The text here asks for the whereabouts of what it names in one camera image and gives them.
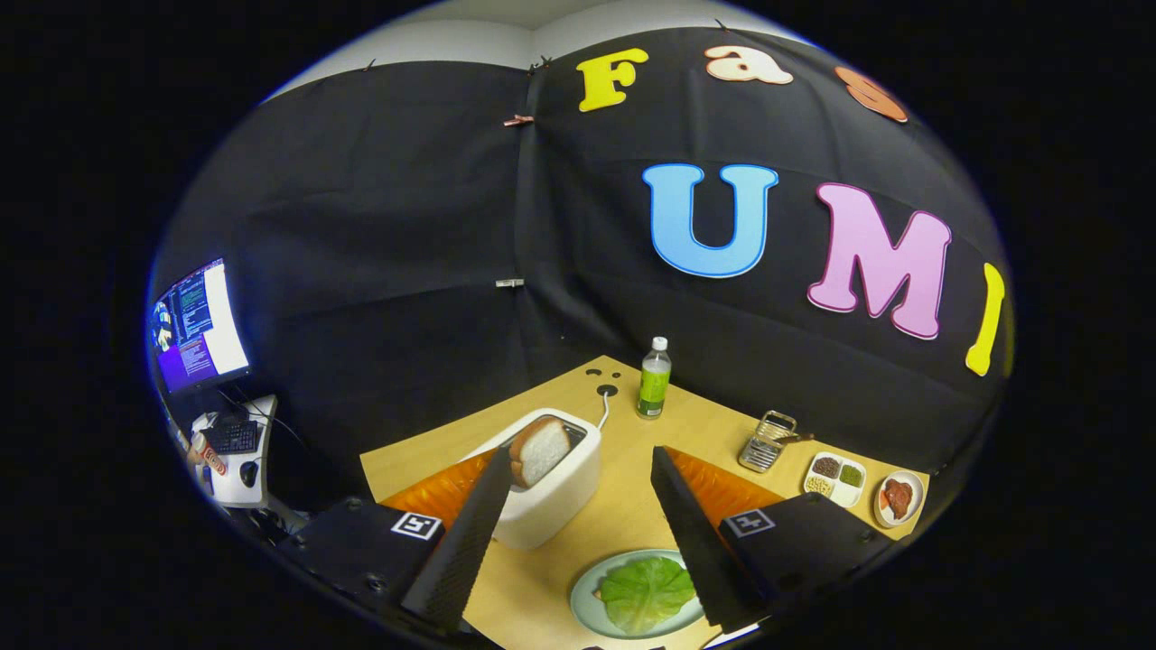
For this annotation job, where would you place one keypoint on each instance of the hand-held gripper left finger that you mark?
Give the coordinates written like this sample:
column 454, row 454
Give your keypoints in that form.
column 465, row 551

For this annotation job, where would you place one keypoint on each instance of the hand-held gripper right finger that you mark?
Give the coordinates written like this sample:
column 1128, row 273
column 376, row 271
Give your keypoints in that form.
column 695, row 542

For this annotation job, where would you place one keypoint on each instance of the bread slice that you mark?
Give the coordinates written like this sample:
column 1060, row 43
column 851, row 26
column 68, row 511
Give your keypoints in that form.
column 542, row 451

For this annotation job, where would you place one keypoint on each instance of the white toaster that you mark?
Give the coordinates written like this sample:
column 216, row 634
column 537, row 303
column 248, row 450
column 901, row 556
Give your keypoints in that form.
column 560, row 506

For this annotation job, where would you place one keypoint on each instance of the pale green round plate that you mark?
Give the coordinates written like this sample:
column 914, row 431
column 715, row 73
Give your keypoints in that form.
column 585, row 600

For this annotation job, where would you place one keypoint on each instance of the white divided bean dish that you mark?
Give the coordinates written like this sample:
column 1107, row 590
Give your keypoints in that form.
column 844, row 496

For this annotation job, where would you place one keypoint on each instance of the green label water bottle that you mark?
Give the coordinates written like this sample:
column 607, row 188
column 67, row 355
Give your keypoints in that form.
column 653, row 388

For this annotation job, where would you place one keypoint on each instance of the brown meat slab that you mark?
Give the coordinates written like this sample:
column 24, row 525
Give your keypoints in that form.
column 898, row 498

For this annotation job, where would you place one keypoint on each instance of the white round meat plate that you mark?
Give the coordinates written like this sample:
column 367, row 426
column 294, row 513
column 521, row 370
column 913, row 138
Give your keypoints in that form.
column 917, row 495

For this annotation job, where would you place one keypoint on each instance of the black computer mouse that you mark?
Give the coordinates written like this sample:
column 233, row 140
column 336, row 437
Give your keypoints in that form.
column 249, row 473

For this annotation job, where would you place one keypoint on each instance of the white side table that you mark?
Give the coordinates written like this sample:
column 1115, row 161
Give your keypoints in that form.
column 263, row 415

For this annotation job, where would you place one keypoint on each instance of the black keyboard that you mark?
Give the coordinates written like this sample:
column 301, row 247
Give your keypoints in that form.
column 233, row 438

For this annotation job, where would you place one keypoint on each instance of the red and white can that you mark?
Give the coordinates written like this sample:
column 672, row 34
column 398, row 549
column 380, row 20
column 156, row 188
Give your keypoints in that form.
column 209, row 456

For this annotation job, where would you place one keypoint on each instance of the black backdrop cloth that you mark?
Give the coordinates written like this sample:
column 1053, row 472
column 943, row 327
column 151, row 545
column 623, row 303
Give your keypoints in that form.
column 406, row 226

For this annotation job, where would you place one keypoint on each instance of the computer monitor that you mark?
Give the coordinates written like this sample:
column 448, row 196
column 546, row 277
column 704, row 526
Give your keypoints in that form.
column 194, row 325

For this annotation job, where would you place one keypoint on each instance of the orange backdrop clip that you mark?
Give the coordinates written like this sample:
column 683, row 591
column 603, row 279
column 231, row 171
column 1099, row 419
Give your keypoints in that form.
column 518, row 120

